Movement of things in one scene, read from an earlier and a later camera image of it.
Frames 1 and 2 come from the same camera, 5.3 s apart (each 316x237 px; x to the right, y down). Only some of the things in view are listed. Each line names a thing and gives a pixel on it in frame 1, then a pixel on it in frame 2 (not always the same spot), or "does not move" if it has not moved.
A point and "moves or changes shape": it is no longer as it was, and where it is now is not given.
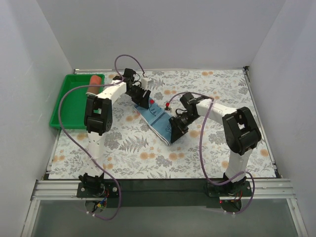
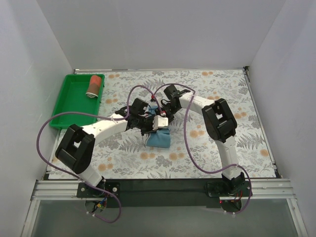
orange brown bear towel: x=95 y=80 does not move
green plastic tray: x=69 y=112 does not move
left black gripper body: x=138 y=94 -> x=147 y=124
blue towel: x=158 y=117 moves or changes shape
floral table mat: x=130 y=149 does not move
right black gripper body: x=179 y=122 -> x=161 y=111
